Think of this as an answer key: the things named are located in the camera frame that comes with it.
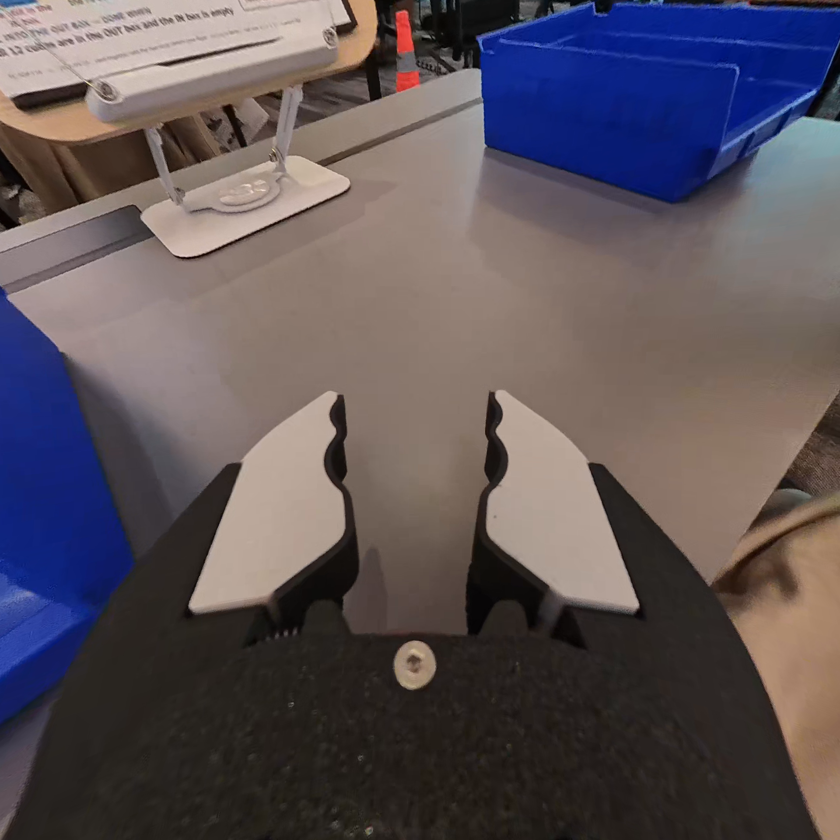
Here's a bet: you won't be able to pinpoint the orange traffic cone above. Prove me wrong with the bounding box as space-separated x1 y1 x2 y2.
394 9 423 94

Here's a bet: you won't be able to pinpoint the printed instruction sheet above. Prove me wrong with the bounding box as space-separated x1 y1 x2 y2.
0 0 353 84

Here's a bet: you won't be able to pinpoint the blue plastic bin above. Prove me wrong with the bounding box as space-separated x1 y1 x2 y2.
0 289 136 727
477 0 840 203

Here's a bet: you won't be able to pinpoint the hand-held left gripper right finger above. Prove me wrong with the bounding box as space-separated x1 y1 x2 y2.
467 390 641 637

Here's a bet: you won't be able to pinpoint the black clipboard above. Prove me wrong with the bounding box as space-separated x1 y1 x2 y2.
10 0 361 111

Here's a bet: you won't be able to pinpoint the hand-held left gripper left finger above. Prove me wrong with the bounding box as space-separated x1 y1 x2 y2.
187 392 361 637

